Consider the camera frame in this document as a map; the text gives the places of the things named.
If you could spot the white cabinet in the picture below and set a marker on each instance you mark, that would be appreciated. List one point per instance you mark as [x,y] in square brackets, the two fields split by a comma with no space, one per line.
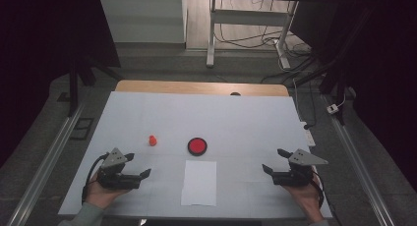
[142,19]

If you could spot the person's right hand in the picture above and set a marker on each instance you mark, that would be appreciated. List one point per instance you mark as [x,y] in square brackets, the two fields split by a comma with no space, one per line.
[305,198]

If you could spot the person's left hand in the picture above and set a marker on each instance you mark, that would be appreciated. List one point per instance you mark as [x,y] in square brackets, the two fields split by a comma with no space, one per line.
[101,195]

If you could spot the black metal stand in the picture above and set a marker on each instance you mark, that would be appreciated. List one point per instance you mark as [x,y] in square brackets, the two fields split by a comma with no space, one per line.
[73,88]

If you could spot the white paper sheet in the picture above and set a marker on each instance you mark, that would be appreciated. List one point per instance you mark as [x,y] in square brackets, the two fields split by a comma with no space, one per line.
[199,183]

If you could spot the dark curtain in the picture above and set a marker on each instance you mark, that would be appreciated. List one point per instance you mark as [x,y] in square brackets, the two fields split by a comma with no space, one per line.
[387,72]
[36,55]

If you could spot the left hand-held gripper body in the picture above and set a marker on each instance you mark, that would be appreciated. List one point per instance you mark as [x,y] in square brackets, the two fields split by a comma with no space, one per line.
[113,180]

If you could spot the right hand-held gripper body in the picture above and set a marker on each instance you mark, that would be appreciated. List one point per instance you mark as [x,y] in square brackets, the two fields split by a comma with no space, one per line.
[296,175]

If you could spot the white power strip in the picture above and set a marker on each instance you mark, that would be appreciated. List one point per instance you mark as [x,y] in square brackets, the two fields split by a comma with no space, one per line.
[309,136]

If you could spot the white metal desk frame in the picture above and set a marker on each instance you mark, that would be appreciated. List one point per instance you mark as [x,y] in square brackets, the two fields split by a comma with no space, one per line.
[249,18]

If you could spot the small white adapter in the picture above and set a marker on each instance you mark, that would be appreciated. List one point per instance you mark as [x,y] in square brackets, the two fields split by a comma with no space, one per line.
[332,108]

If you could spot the aluminium floor rail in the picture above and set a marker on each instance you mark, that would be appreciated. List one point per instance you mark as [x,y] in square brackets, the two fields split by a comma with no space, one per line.
[49,154]
[357,160]

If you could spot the large white table cover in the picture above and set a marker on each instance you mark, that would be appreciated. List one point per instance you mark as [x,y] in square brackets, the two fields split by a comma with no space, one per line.
[213,118]

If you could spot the round red ink pad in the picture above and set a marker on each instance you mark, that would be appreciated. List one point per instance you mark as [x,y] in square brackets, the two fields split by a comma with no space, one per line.
[197,146]

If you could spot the small red stamp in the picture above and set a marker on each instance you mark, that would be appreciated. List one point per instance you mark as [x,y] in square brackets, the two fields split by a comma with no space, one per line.
[152,141]

